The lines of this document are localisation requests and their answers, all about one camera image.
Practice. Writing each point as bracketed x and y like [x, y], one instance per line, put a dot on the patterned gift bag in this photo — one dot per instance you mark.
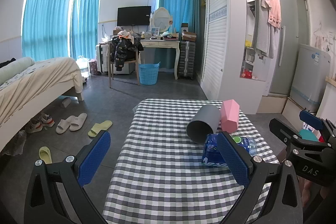
[93, 67]

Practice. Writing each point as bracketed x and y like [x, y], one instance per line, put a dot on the yellow green slipper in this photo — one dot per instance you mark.
[99, 128]
[46, 155]

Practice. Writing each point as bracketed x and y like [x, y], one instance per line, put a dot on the grey slipper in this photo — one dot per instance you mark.
[66, 102]

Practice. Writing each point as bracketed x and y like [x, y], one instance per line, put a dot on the white dressing table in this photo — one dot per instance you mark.
[160, 43]

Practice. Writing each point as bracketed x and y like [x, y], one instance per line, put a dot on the white orange sneaker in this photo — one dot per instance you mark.
[47, 119]
[34, 126]

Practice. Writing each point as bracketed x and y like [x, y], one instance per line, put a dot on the pale green pillow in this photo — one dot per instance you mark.
[13, 70]

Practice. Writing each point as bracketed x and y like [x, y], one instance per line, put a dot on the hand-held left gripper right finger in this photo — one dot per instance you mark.
[233, 161]

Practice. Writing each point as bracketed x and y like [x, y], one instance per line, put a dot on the narrow blue window curtain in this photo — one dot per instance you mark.
[85, 19]

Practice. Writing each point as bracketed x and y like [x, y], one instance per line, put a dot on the frosted glass door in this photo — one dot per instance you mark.
[284, 29]

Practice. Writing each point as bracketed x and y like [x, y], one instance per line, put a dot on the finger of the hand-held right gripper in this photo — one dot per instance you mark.
[284, 129]
[311, 119]

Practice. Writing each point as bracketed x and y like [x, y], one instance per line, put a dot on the white slipper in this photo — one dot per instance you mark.
[64, 125]
[78, 121]

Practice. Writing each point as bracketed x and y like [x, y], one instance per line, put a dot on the blue plastic basket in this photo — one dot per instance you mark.
[149, 74]

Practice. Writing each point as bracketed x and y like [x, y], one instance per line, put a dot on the black television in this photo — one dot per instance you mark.
[134, 16]

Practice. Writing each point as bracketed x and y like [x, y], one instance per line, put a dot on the brown cardboard box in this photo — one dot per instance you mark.
[189, 36]

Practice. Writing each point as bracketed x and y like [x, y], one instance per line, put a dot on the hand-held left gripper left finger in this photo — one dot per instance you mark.
[94, 158]

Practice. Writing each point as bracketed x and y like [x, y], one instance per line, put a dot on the beige blanket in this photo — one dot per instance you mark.
[39, 82]

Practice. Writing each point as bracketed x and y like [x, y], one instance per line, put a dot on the pink hanging towel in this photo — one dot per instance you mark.
[273, 11]

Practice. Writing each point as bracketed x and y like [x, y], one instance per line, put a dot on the white wooden bed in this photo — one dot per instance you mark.
[71, 90]

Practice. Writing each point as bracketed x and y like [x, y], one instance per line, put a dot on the dark ribbed suitcase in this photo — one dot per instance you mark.
[187, 61]

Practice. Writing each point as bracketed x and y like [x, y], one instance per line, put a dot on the black patterned jacket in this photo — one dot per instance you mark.
[123, 50]

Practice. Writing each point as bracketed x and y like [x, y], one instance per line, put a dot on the white washing machine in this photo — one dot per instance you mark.
[309, 74]

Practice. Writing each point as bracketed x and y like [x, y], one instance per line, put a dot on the grey cup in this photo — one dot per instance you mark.
[203, 121]

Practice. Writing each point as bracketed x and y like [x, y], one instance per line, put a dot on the wide blue window curtain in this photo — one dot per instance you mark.
[44, 19]

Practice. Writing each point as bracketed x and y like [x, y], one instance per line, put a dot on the white louvred wardrobe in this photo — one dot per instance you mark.
[215, 43]

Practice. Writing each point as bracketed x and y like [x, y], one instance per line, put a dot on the blue label water bottle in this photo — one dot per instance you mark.
[211, 149]

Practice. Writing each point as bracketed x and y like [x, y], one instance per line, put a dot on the grey hanging towel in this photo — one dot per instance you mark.
[261, 29]

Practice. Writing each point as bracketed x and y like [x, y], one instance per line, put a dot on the grey checkered tablecloth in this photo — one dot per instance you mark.
[162, 161]

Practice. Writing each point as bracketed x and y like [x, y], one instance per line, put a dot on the wooden chair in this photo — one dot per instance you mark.
[112, 74]

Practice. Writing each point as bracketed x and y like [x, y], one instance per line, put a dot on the pink faceted cup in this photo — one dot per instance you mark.
[229, 116]

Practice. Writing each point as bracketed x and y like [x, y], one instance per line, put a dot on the red packet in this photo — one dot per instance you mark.
[246, 74]

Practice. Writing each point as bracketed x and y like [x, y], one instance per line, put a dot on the person's right hand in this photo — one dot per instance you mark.
[309, 192]

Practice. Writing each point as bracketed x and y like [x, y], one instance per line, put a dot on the small white box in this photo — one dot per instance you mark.
[184, 28]

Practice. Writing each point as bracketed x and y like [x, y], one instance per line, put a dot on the white oval mirror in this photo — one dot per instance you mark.
[160, 19]

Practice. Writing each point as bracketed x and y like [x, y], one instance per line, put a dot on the clear water jug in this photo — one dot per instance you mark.
[83, 66]

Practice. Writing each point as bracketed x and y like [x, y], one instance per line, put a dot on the white suitcase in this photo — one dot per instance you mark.
[102, 58]

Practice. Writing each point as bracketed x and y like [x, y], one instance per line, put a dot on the pile of clothes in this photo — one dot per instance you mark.
[124, 33]

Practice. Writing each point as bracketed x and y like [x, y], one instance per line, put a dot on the clear plastic bag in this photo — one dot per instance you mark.
[15, 144]

